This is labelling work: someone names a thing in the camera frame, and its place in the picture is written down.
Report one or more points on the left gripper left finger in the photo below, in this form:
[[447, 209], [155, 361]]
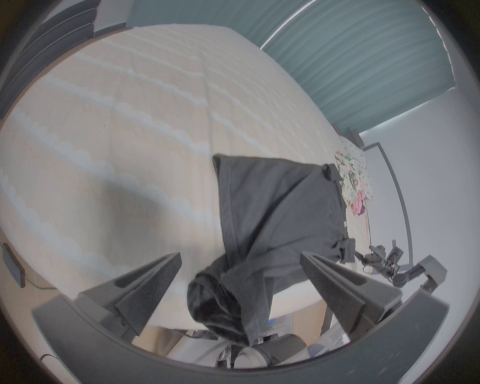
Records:
[[142, 292]]

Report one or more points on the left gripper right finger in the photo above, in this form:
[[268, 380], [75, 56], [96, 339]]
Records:
[[348, 296]]

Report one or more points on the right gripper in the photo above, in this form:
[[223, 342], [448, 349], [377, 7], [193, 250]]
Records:
[[390, 262]]

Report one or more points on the black shorts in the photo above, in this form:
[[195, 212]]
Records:
[[277, 210]]

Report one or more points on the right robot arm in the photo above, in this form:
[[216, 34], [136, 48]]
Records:
[[433, 268]]

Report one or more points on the dark grey flat box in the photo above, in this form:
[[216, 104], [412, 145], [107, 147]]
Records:
[[13, 264]]

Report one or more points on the bed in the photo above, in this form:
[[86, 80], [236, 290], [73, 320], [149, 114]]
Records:
[[112, 131]]

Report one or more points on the purple satin garment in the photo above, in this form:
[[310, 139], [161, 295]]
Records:
[[363, 210]]

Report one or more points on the pink garment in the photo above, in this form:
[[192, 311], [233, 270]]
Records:
[[358, 202]]

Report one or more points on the white printed pillow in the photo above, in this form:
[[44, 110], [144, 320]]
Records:
[[362, 157]]

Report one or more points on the grey bedside table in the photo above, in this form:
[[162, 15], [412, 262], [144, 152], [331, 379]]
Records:
[[350, 135]]

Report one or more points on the blue-green curtain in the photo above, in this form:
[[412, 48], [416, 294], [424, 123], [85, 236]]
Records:
[[367, 56], [210, 18]]

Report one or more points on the dark grey chest of drawers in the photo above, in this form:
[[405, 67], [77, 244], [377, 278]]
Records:
[[67, 28]]

